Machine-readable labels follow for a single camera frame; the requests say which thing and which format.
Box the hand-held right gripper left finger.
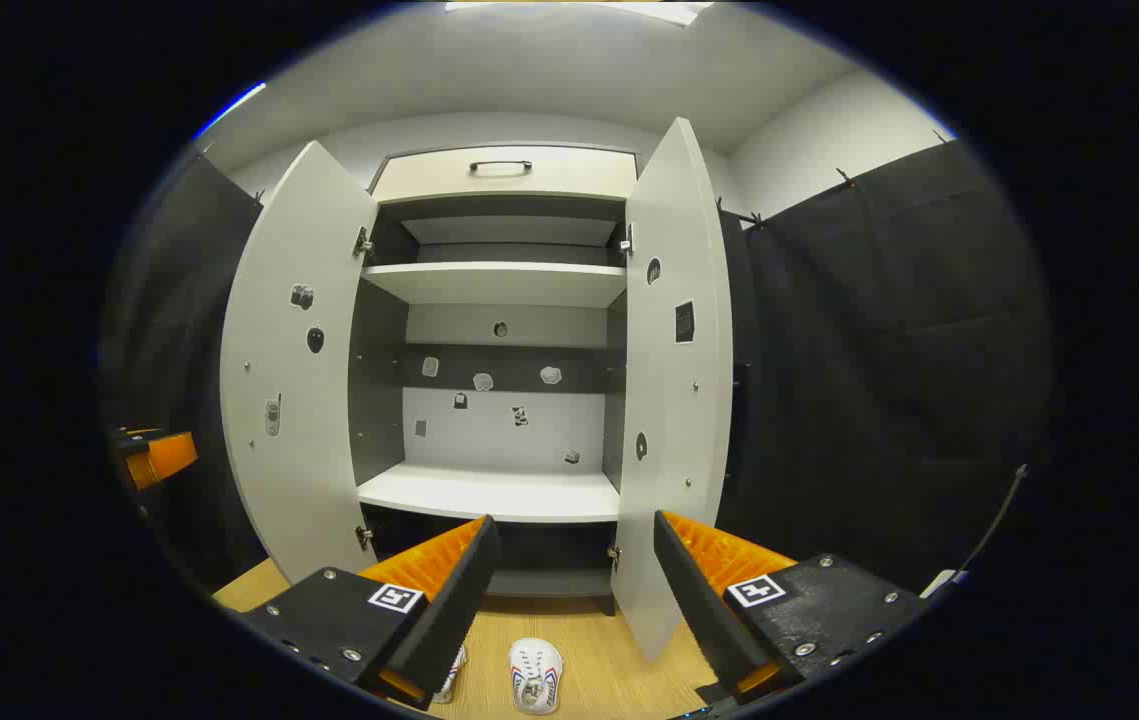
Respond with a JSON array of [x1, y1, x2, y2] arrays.
[[239, 515, 502, 709]]

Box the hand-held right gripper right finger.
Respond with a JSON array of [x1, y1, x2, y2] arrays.
[[653, 510, 930, 703]]

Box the white canvas shoe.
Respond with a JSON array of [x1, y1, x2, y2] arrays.
[[510, 638, 564, 715], [434, 645, 468, 704]]

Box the white door with camera sticker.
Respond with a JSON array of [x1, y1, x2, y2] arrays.
[[219, 140, 380, 586]]

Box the white door with cat sticker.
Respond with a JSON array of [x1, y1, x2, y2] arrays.
[[612, 117, 735, 661]]

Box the white shoe cabinet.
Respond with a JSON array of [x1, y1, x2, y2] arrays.
[[349, 143, 640, 616]]

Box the white cabinet shelf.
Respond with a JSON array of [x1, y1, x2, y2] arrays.
[[357, 460, 622, 524], [361, 262, 627, 307]]

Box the white cabinet drawer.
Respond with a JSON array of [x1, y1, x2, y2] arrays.
[[372, 147, 638, 201]]

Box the black backdrop cloth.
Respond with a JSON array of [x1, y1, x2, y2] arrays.
[[717, 205, 762, 541], [744, 138, 1052, 591]]

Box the ceiling light panel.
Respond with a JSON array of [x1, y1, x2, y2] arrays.
[[444, 0, 712, 27]]

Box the right hand-held gripper cable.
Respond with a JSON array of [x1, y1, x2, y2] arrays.
[[919, 463, 1030, 601]]

